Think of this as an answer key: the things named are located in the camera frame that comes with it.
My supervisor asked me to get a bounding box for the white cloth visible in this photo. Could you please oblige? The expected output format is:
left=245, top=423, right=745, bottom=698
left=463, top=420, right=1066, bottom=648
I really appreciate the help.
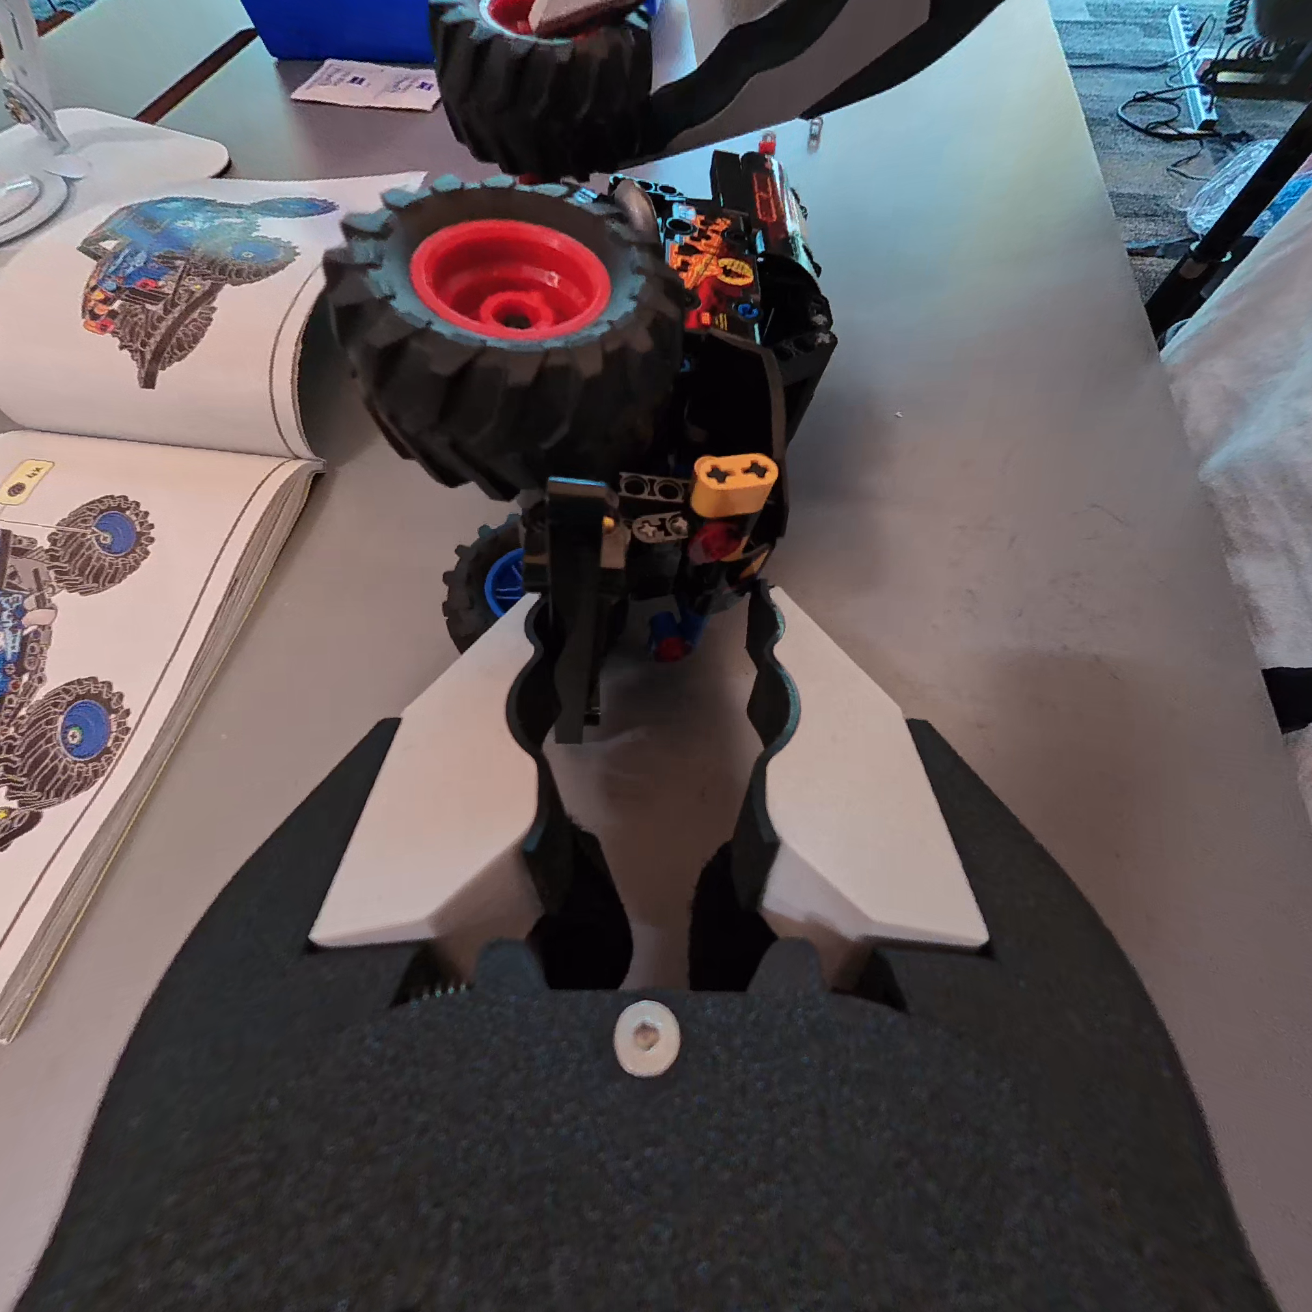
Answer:
left=1158, top=216, right=1312, bottom=811

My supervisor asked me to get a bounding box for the small white paper card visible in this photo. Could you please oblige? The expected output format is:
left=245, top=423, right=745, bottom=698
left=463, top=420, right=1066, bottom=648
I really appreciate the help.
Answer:
left=289, top=58, right=443, bottom=113

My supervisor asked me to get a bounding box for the clear plastic bag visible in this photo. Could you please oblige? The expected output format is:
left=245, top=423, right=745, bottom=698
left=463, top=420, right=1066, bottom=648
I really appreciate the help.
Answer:
left=1187, top=142, right=1312, bottom=239

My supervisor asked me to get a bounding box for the black tripod leg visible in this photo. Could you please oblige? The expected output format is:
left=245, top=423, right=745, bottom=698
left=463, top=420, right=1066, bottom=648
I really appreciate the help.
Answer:
left=1140, top=131, right=1312, bottom=342

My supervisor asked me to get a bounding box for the lego instruction booklet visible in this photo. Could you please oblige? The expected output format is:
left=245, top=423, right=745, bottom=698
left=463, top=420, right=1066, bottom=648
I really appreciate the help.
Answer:
left=0, top=172, right=428, bottom=1045

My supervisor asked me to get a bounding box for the black cable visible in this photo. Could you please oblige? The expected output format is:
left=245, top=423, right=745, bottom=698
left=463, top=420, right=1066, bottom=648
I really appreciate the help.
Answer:
left=1115, top=0, right=1312, bottom=147

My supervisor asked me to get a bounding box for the white power strip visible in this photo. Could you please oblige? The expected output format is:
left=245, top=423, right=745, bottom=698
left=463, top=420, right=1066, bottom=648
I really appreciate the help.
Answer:
left=1166, top=3, right=1221, bottom=133

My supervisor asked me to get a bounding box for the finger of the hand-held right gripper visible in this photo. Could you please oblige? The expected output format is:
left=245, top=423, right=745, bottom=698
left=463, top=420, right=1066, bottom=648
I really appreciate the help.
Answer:
left=509, top=0, right=643, bottom=39
left=620, top=0, right=1027, bottom=167

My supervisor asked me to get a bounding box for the black lego wheel red hub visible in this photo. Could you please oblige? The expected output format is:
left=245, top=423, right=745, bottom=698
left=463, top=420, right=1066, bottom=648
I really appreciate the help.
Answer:
left=431, top=0, right=657, bottom=181

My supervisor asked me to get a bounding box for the clear plastic stand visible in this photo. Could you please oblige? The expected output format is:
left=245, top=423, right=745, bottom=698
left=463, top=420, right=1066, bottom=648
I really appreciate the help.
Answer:
left=0, top=0, right=95, bottom=224

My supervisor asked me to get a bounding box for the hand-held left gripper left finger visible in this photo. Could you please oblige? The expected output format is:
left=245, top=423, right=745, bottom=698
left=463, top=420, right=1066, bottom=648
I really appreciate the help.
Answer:
left=307, top=597, right=574, bottom=950

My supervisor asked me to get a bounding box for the blue box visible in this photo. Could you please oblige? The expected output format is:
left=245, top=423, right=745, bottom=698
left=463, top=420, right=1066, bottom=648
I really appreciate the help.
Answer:
left=240, top=0, right=443, bottom=63

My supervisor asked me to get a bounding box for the black lego monster truck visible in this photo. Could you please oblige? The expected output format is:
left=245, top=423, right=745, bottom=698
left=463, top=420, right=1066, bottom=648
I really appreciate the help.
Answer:
left=321, top=149, right=837, bottom=745

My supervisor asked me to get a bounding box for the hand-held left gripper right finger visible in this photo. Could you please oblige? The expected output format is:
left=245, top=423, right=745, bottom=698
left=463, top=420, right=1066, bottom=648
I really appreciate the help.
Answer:
left=729, top=583, right=991, bottom=951

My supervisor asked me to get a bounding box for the white flat base plate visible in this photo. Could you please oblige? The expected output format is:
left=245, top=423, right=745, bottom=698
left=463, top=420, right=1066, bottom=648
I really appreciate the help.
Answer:
left=0, top=106, right=232, bottom=250

